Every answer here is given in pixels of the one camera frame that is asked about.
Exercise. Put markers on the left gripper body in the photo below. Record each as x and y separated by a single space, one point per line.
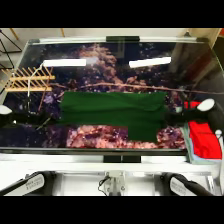
45 119

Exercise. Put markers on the silver frame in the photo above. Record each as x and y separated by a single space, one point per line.
110 168

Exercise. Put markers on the black tripod stand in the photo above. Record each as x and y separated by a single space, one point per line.
7 46

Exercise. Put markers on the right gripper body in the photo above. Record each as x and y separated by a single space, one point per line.
174 119

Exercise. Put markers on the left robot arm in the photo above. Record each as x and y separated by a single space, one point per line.
20 118

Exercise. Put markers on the dark green T-shirt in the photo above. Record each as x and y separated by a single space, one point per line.
113 110

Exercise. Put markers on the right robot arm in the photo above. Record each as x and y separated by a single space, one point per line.
203 115

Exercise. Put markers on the red garment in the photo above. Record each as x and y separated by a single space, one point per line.
205 141

